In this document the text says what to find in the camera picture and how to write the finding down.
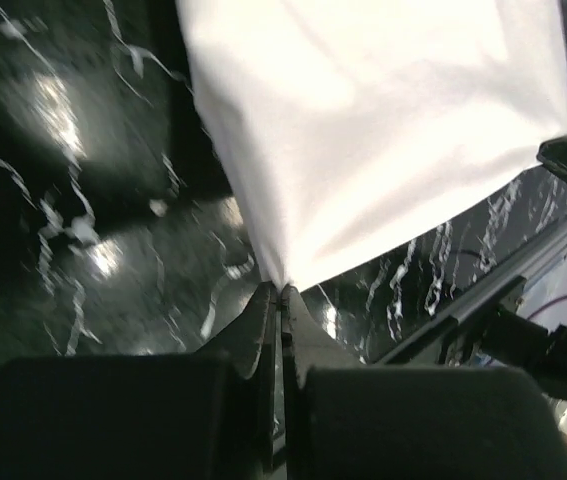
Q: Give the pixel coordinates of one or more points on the white Coca-Cola t-shirt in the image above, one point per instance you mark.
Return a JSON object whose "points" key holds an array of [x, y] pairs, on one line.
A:
{"points": [[348, 128]]}

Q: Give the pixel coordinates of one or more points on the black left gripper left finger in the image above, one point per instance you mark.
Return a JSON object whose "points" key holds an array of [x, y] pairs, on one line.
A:
{"points": [[203, 415]]}

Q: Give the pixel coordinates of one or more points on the aluminium frame rail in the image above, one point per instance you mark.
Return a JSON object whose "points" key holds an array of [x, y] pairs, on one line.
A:
{"points": [[529, 262]]}

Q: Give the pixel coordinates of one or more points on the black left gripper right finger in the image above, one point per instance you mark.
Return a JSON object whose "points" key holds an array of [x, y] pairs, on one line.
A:
{"points": [[350, 421]]}

